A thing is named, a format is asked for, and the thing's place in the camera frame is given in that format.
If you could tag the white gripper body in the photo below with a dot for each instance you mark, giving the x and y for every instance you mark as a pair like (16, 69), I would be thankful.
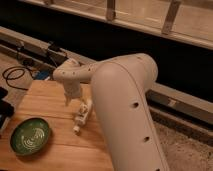
(73, 90)

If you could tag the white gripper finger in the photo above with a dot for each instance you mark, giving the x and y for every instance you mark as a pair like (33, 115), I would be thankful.
(67, 100)
(89, 105)

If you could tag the small white bottle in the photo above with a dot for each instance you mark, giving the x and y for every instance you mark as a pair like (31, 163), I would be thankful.
(80, 119)

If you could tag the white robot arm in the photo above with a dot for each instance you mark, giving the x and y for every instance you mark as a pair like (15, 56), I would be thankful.
(118, 87)

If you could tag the green ceramic bowl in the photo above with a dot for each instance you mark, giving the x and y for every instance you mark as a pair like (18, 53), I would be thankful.
(30, 136)

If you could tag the blue object behind table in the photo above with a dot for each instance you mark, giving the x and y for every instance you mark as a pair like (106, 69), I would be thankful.
(42, 75)

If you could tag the black device at left edge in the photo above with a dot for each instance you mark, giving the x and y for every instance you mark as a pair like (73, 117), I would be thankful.
(6, 109)

